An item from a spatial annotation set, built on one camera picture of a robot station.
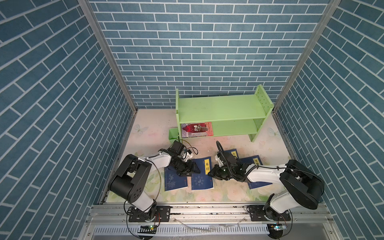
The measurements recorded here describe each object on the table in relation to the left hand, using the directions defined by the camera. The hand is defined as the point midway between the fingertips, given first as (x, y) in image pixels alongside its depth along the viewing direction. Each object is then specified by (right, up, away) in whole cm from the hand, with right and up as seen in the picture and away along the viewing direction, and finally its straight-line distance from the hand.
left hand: (196, 173), depth 84 cm
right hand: (+6, 0, 0) cm, 6 cm away
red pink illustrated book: (+1, +25, +7) cm, 26 cm away
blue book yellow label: (+4, -4, 0) cm, 6 cm away
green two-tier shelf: (+25, +35, +28) cm, 51 cm away
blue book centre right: (+24, +10, +12) cm, 29 cm away
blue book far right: (+36, +6, +7) cm, 37 cm away
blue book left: (-13, -4, 0) cm, 14 cm away
